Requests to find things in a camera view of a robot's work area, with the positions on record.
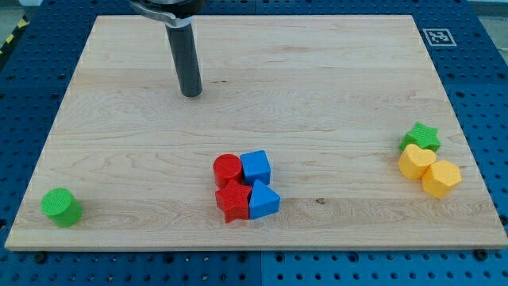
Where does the white fiducial marker tag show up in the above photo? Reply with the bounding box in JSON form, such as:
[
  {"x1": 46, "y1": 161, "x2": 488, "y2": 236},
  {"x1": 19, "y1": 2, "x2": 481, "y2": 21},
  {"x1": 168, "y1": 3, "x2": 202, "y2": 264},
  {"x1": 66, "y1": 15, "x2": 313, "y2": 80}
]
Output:
[{"x1": 422, "y1": 28, "x2": 456, "y2": 47}]

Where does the green star block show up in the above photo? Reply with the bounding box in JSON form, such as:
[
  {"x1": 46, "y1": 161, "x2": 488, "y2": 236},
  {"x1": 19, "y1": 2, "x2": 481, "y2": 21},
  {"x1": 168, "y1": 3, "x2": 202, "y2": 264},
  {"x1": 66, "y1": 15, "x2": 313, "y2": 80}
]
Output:
[{"x1": 399, "y1": 122, "x2": 441, "y2": 152}]

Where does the yellow heart block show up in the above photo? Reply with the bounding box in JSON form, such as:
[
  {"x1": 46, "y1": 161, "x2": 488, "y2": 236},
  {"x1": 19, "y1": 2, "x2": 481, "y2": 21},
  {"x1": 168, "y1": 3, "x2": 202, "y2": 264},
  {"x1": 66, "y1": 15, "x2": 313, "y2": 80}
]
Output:
[{"x1": 398, "y1": 144, "x2": 437, "y2": 180}]

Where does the yellow black hazard tape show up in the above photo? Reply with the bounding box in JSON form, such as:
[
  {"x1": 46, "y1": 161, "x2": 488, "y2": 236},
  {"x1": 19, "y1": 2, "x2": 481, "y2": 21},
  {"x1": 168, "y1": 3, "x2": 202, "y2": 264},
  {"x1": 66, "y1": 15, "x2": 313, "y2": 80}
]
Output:
[{"x1": 1, "y1": 15, "x2": 30, "y2": 56}]

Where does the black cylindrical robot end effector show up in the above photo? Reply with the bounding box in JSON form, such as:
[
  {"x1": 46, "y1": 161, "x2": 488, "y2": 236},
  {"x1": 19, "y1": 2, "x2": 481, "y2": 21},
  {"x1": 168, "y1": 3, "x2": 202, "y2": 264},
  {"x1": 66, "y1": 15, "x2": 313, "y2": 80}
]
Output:
[{"x1": 166, "y1": 23, "x2": 202, "y2": 98}]

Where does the silver robot arm clamp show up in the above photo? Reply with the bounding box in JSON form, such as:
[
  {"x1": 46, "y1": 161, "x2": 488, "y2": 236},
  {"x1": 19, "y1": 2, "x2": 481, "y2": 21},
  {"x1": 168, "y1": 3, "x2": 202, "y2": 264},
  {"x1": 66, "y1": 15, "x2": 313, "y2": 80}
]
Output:
[{"x1": 129, "y1": 0, "x2": 207, "y2": 28}]

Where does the green cylinder block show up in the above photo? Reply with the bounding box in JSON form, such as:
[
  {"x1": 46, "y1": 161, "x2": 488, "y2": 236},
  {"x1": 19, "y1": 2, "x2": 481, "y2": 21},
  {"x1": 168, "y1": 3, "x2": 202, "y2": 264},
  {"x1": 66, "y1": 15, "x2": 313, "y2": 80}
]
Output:
[{"x1": 40, "y1": 187, "x2": 83, "y2": 228}]

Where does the light wooden board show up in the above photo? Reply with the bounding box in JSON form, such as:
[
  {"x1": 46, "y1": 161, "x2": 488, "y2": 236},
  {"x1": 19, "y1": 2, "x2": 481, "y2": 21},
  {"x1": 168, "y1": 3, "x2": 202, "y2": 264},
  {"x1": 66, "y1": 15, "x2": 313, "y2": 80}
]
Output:
[{"x1": 6, "y1": 15, "x2": 507, "y2": 252}]

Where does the blue triangle block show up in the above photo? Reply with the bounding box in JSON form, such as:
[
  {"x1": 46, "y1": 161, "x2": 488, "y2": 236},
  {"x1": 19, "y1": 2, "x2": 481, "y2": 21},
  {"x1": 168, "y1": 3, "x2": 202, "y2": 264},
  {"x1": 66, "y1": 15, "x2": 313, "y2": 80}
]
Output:
[{"x1": 249, "y1": 180, "x2": 281, "y2": 219}]

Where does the blue cube block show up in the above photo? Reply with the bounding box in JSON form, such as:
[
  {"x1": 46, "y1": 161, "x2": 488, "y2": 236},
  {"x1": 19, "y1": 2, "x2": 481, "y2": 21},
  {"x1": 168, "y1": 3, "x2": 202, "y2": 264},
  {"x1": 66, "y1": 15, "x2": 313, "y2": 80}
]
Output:
[{"x1": 240, "y1": 150, "x2": 271, "y2": 185}]

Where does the red cylinder block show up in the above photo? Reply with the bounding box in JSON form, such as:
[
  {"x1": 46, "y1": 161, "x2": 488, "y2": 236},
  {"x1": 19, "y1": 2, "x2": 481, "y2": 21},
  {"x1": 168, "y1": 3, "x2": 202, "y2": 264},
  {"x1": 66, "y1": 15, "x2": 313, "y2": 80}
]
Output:
[{"x1": 213, "y1": 153, "x2": 243, "y2": 188}]

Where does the yellow hexagon block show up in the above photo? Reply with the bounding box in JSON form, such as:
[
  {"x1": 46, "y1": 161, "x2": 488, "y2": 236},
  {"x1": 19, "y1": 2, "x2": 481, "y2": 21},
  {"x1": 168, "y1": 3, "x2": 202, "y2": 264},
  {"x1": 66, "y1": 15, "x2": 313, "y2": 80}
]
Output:
[{"x1": 421, "y1": 160, "x2": 462, "y2": 199}]

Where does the red star block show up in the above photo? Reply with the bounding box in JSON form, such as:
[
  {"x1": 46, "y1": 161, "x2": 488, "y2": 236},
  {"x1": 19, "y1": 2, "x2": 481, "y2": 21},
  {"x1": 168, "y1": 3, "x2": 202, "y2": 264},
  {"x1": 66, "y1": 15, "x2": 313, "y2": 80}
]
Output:
[{"x1": 215, "y1": 180, "x2": 252, "y2": 223}]

